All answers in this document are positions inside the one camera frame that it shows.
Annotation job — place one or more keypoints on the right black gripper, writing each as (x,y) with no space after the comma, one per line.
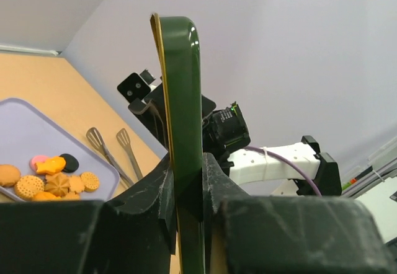
(223,132)

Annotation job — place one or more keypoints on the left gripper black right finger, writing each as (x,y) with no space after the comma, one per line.
(247,234)

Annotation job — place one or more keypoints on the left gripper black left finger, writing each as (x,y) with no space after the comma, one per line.
(133,233)

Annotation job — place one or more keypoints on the gold tin lid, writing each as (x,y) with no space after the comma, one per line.
(177,43)

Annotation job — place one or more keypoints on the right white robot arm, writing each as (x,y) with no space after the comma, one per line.
(312,171)

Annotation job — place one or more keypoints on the round dotted biscuit lower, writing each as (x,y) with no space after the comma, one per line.
(91,181)

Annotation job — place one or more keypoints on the tan maple leaf cookie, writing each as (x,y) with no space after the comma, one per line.
(76,184)

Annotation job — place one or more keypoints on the orange swirl meringue cookie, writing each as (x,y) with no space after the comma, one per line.
(57,184)

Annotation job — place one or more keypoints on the black sandwich cookie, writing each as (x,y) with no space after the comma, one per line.
(72,164)

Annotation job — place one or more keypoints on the orange fish cookie left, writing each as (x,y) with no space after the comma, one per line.
(45,196)

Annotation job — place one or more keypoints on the orange fish cookie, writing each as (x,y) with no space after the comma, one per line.
(51,165)
(45,196)

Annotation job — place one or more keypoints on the orange fish cookie centre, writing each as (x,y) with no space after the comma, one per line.
(51,165)

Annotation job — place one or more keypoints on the pink sandwich cookie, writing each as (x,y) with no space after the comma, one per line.
(39,158)

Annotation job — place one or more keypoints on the plain round tan cookie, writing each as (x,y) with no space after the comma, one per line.
(9,175)

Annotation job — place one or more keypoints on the lilac plastic tray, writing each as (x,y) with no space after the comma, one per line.
(26,132)

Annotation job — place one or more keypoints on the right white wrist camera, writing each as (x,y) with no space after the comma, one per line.
(136,86)

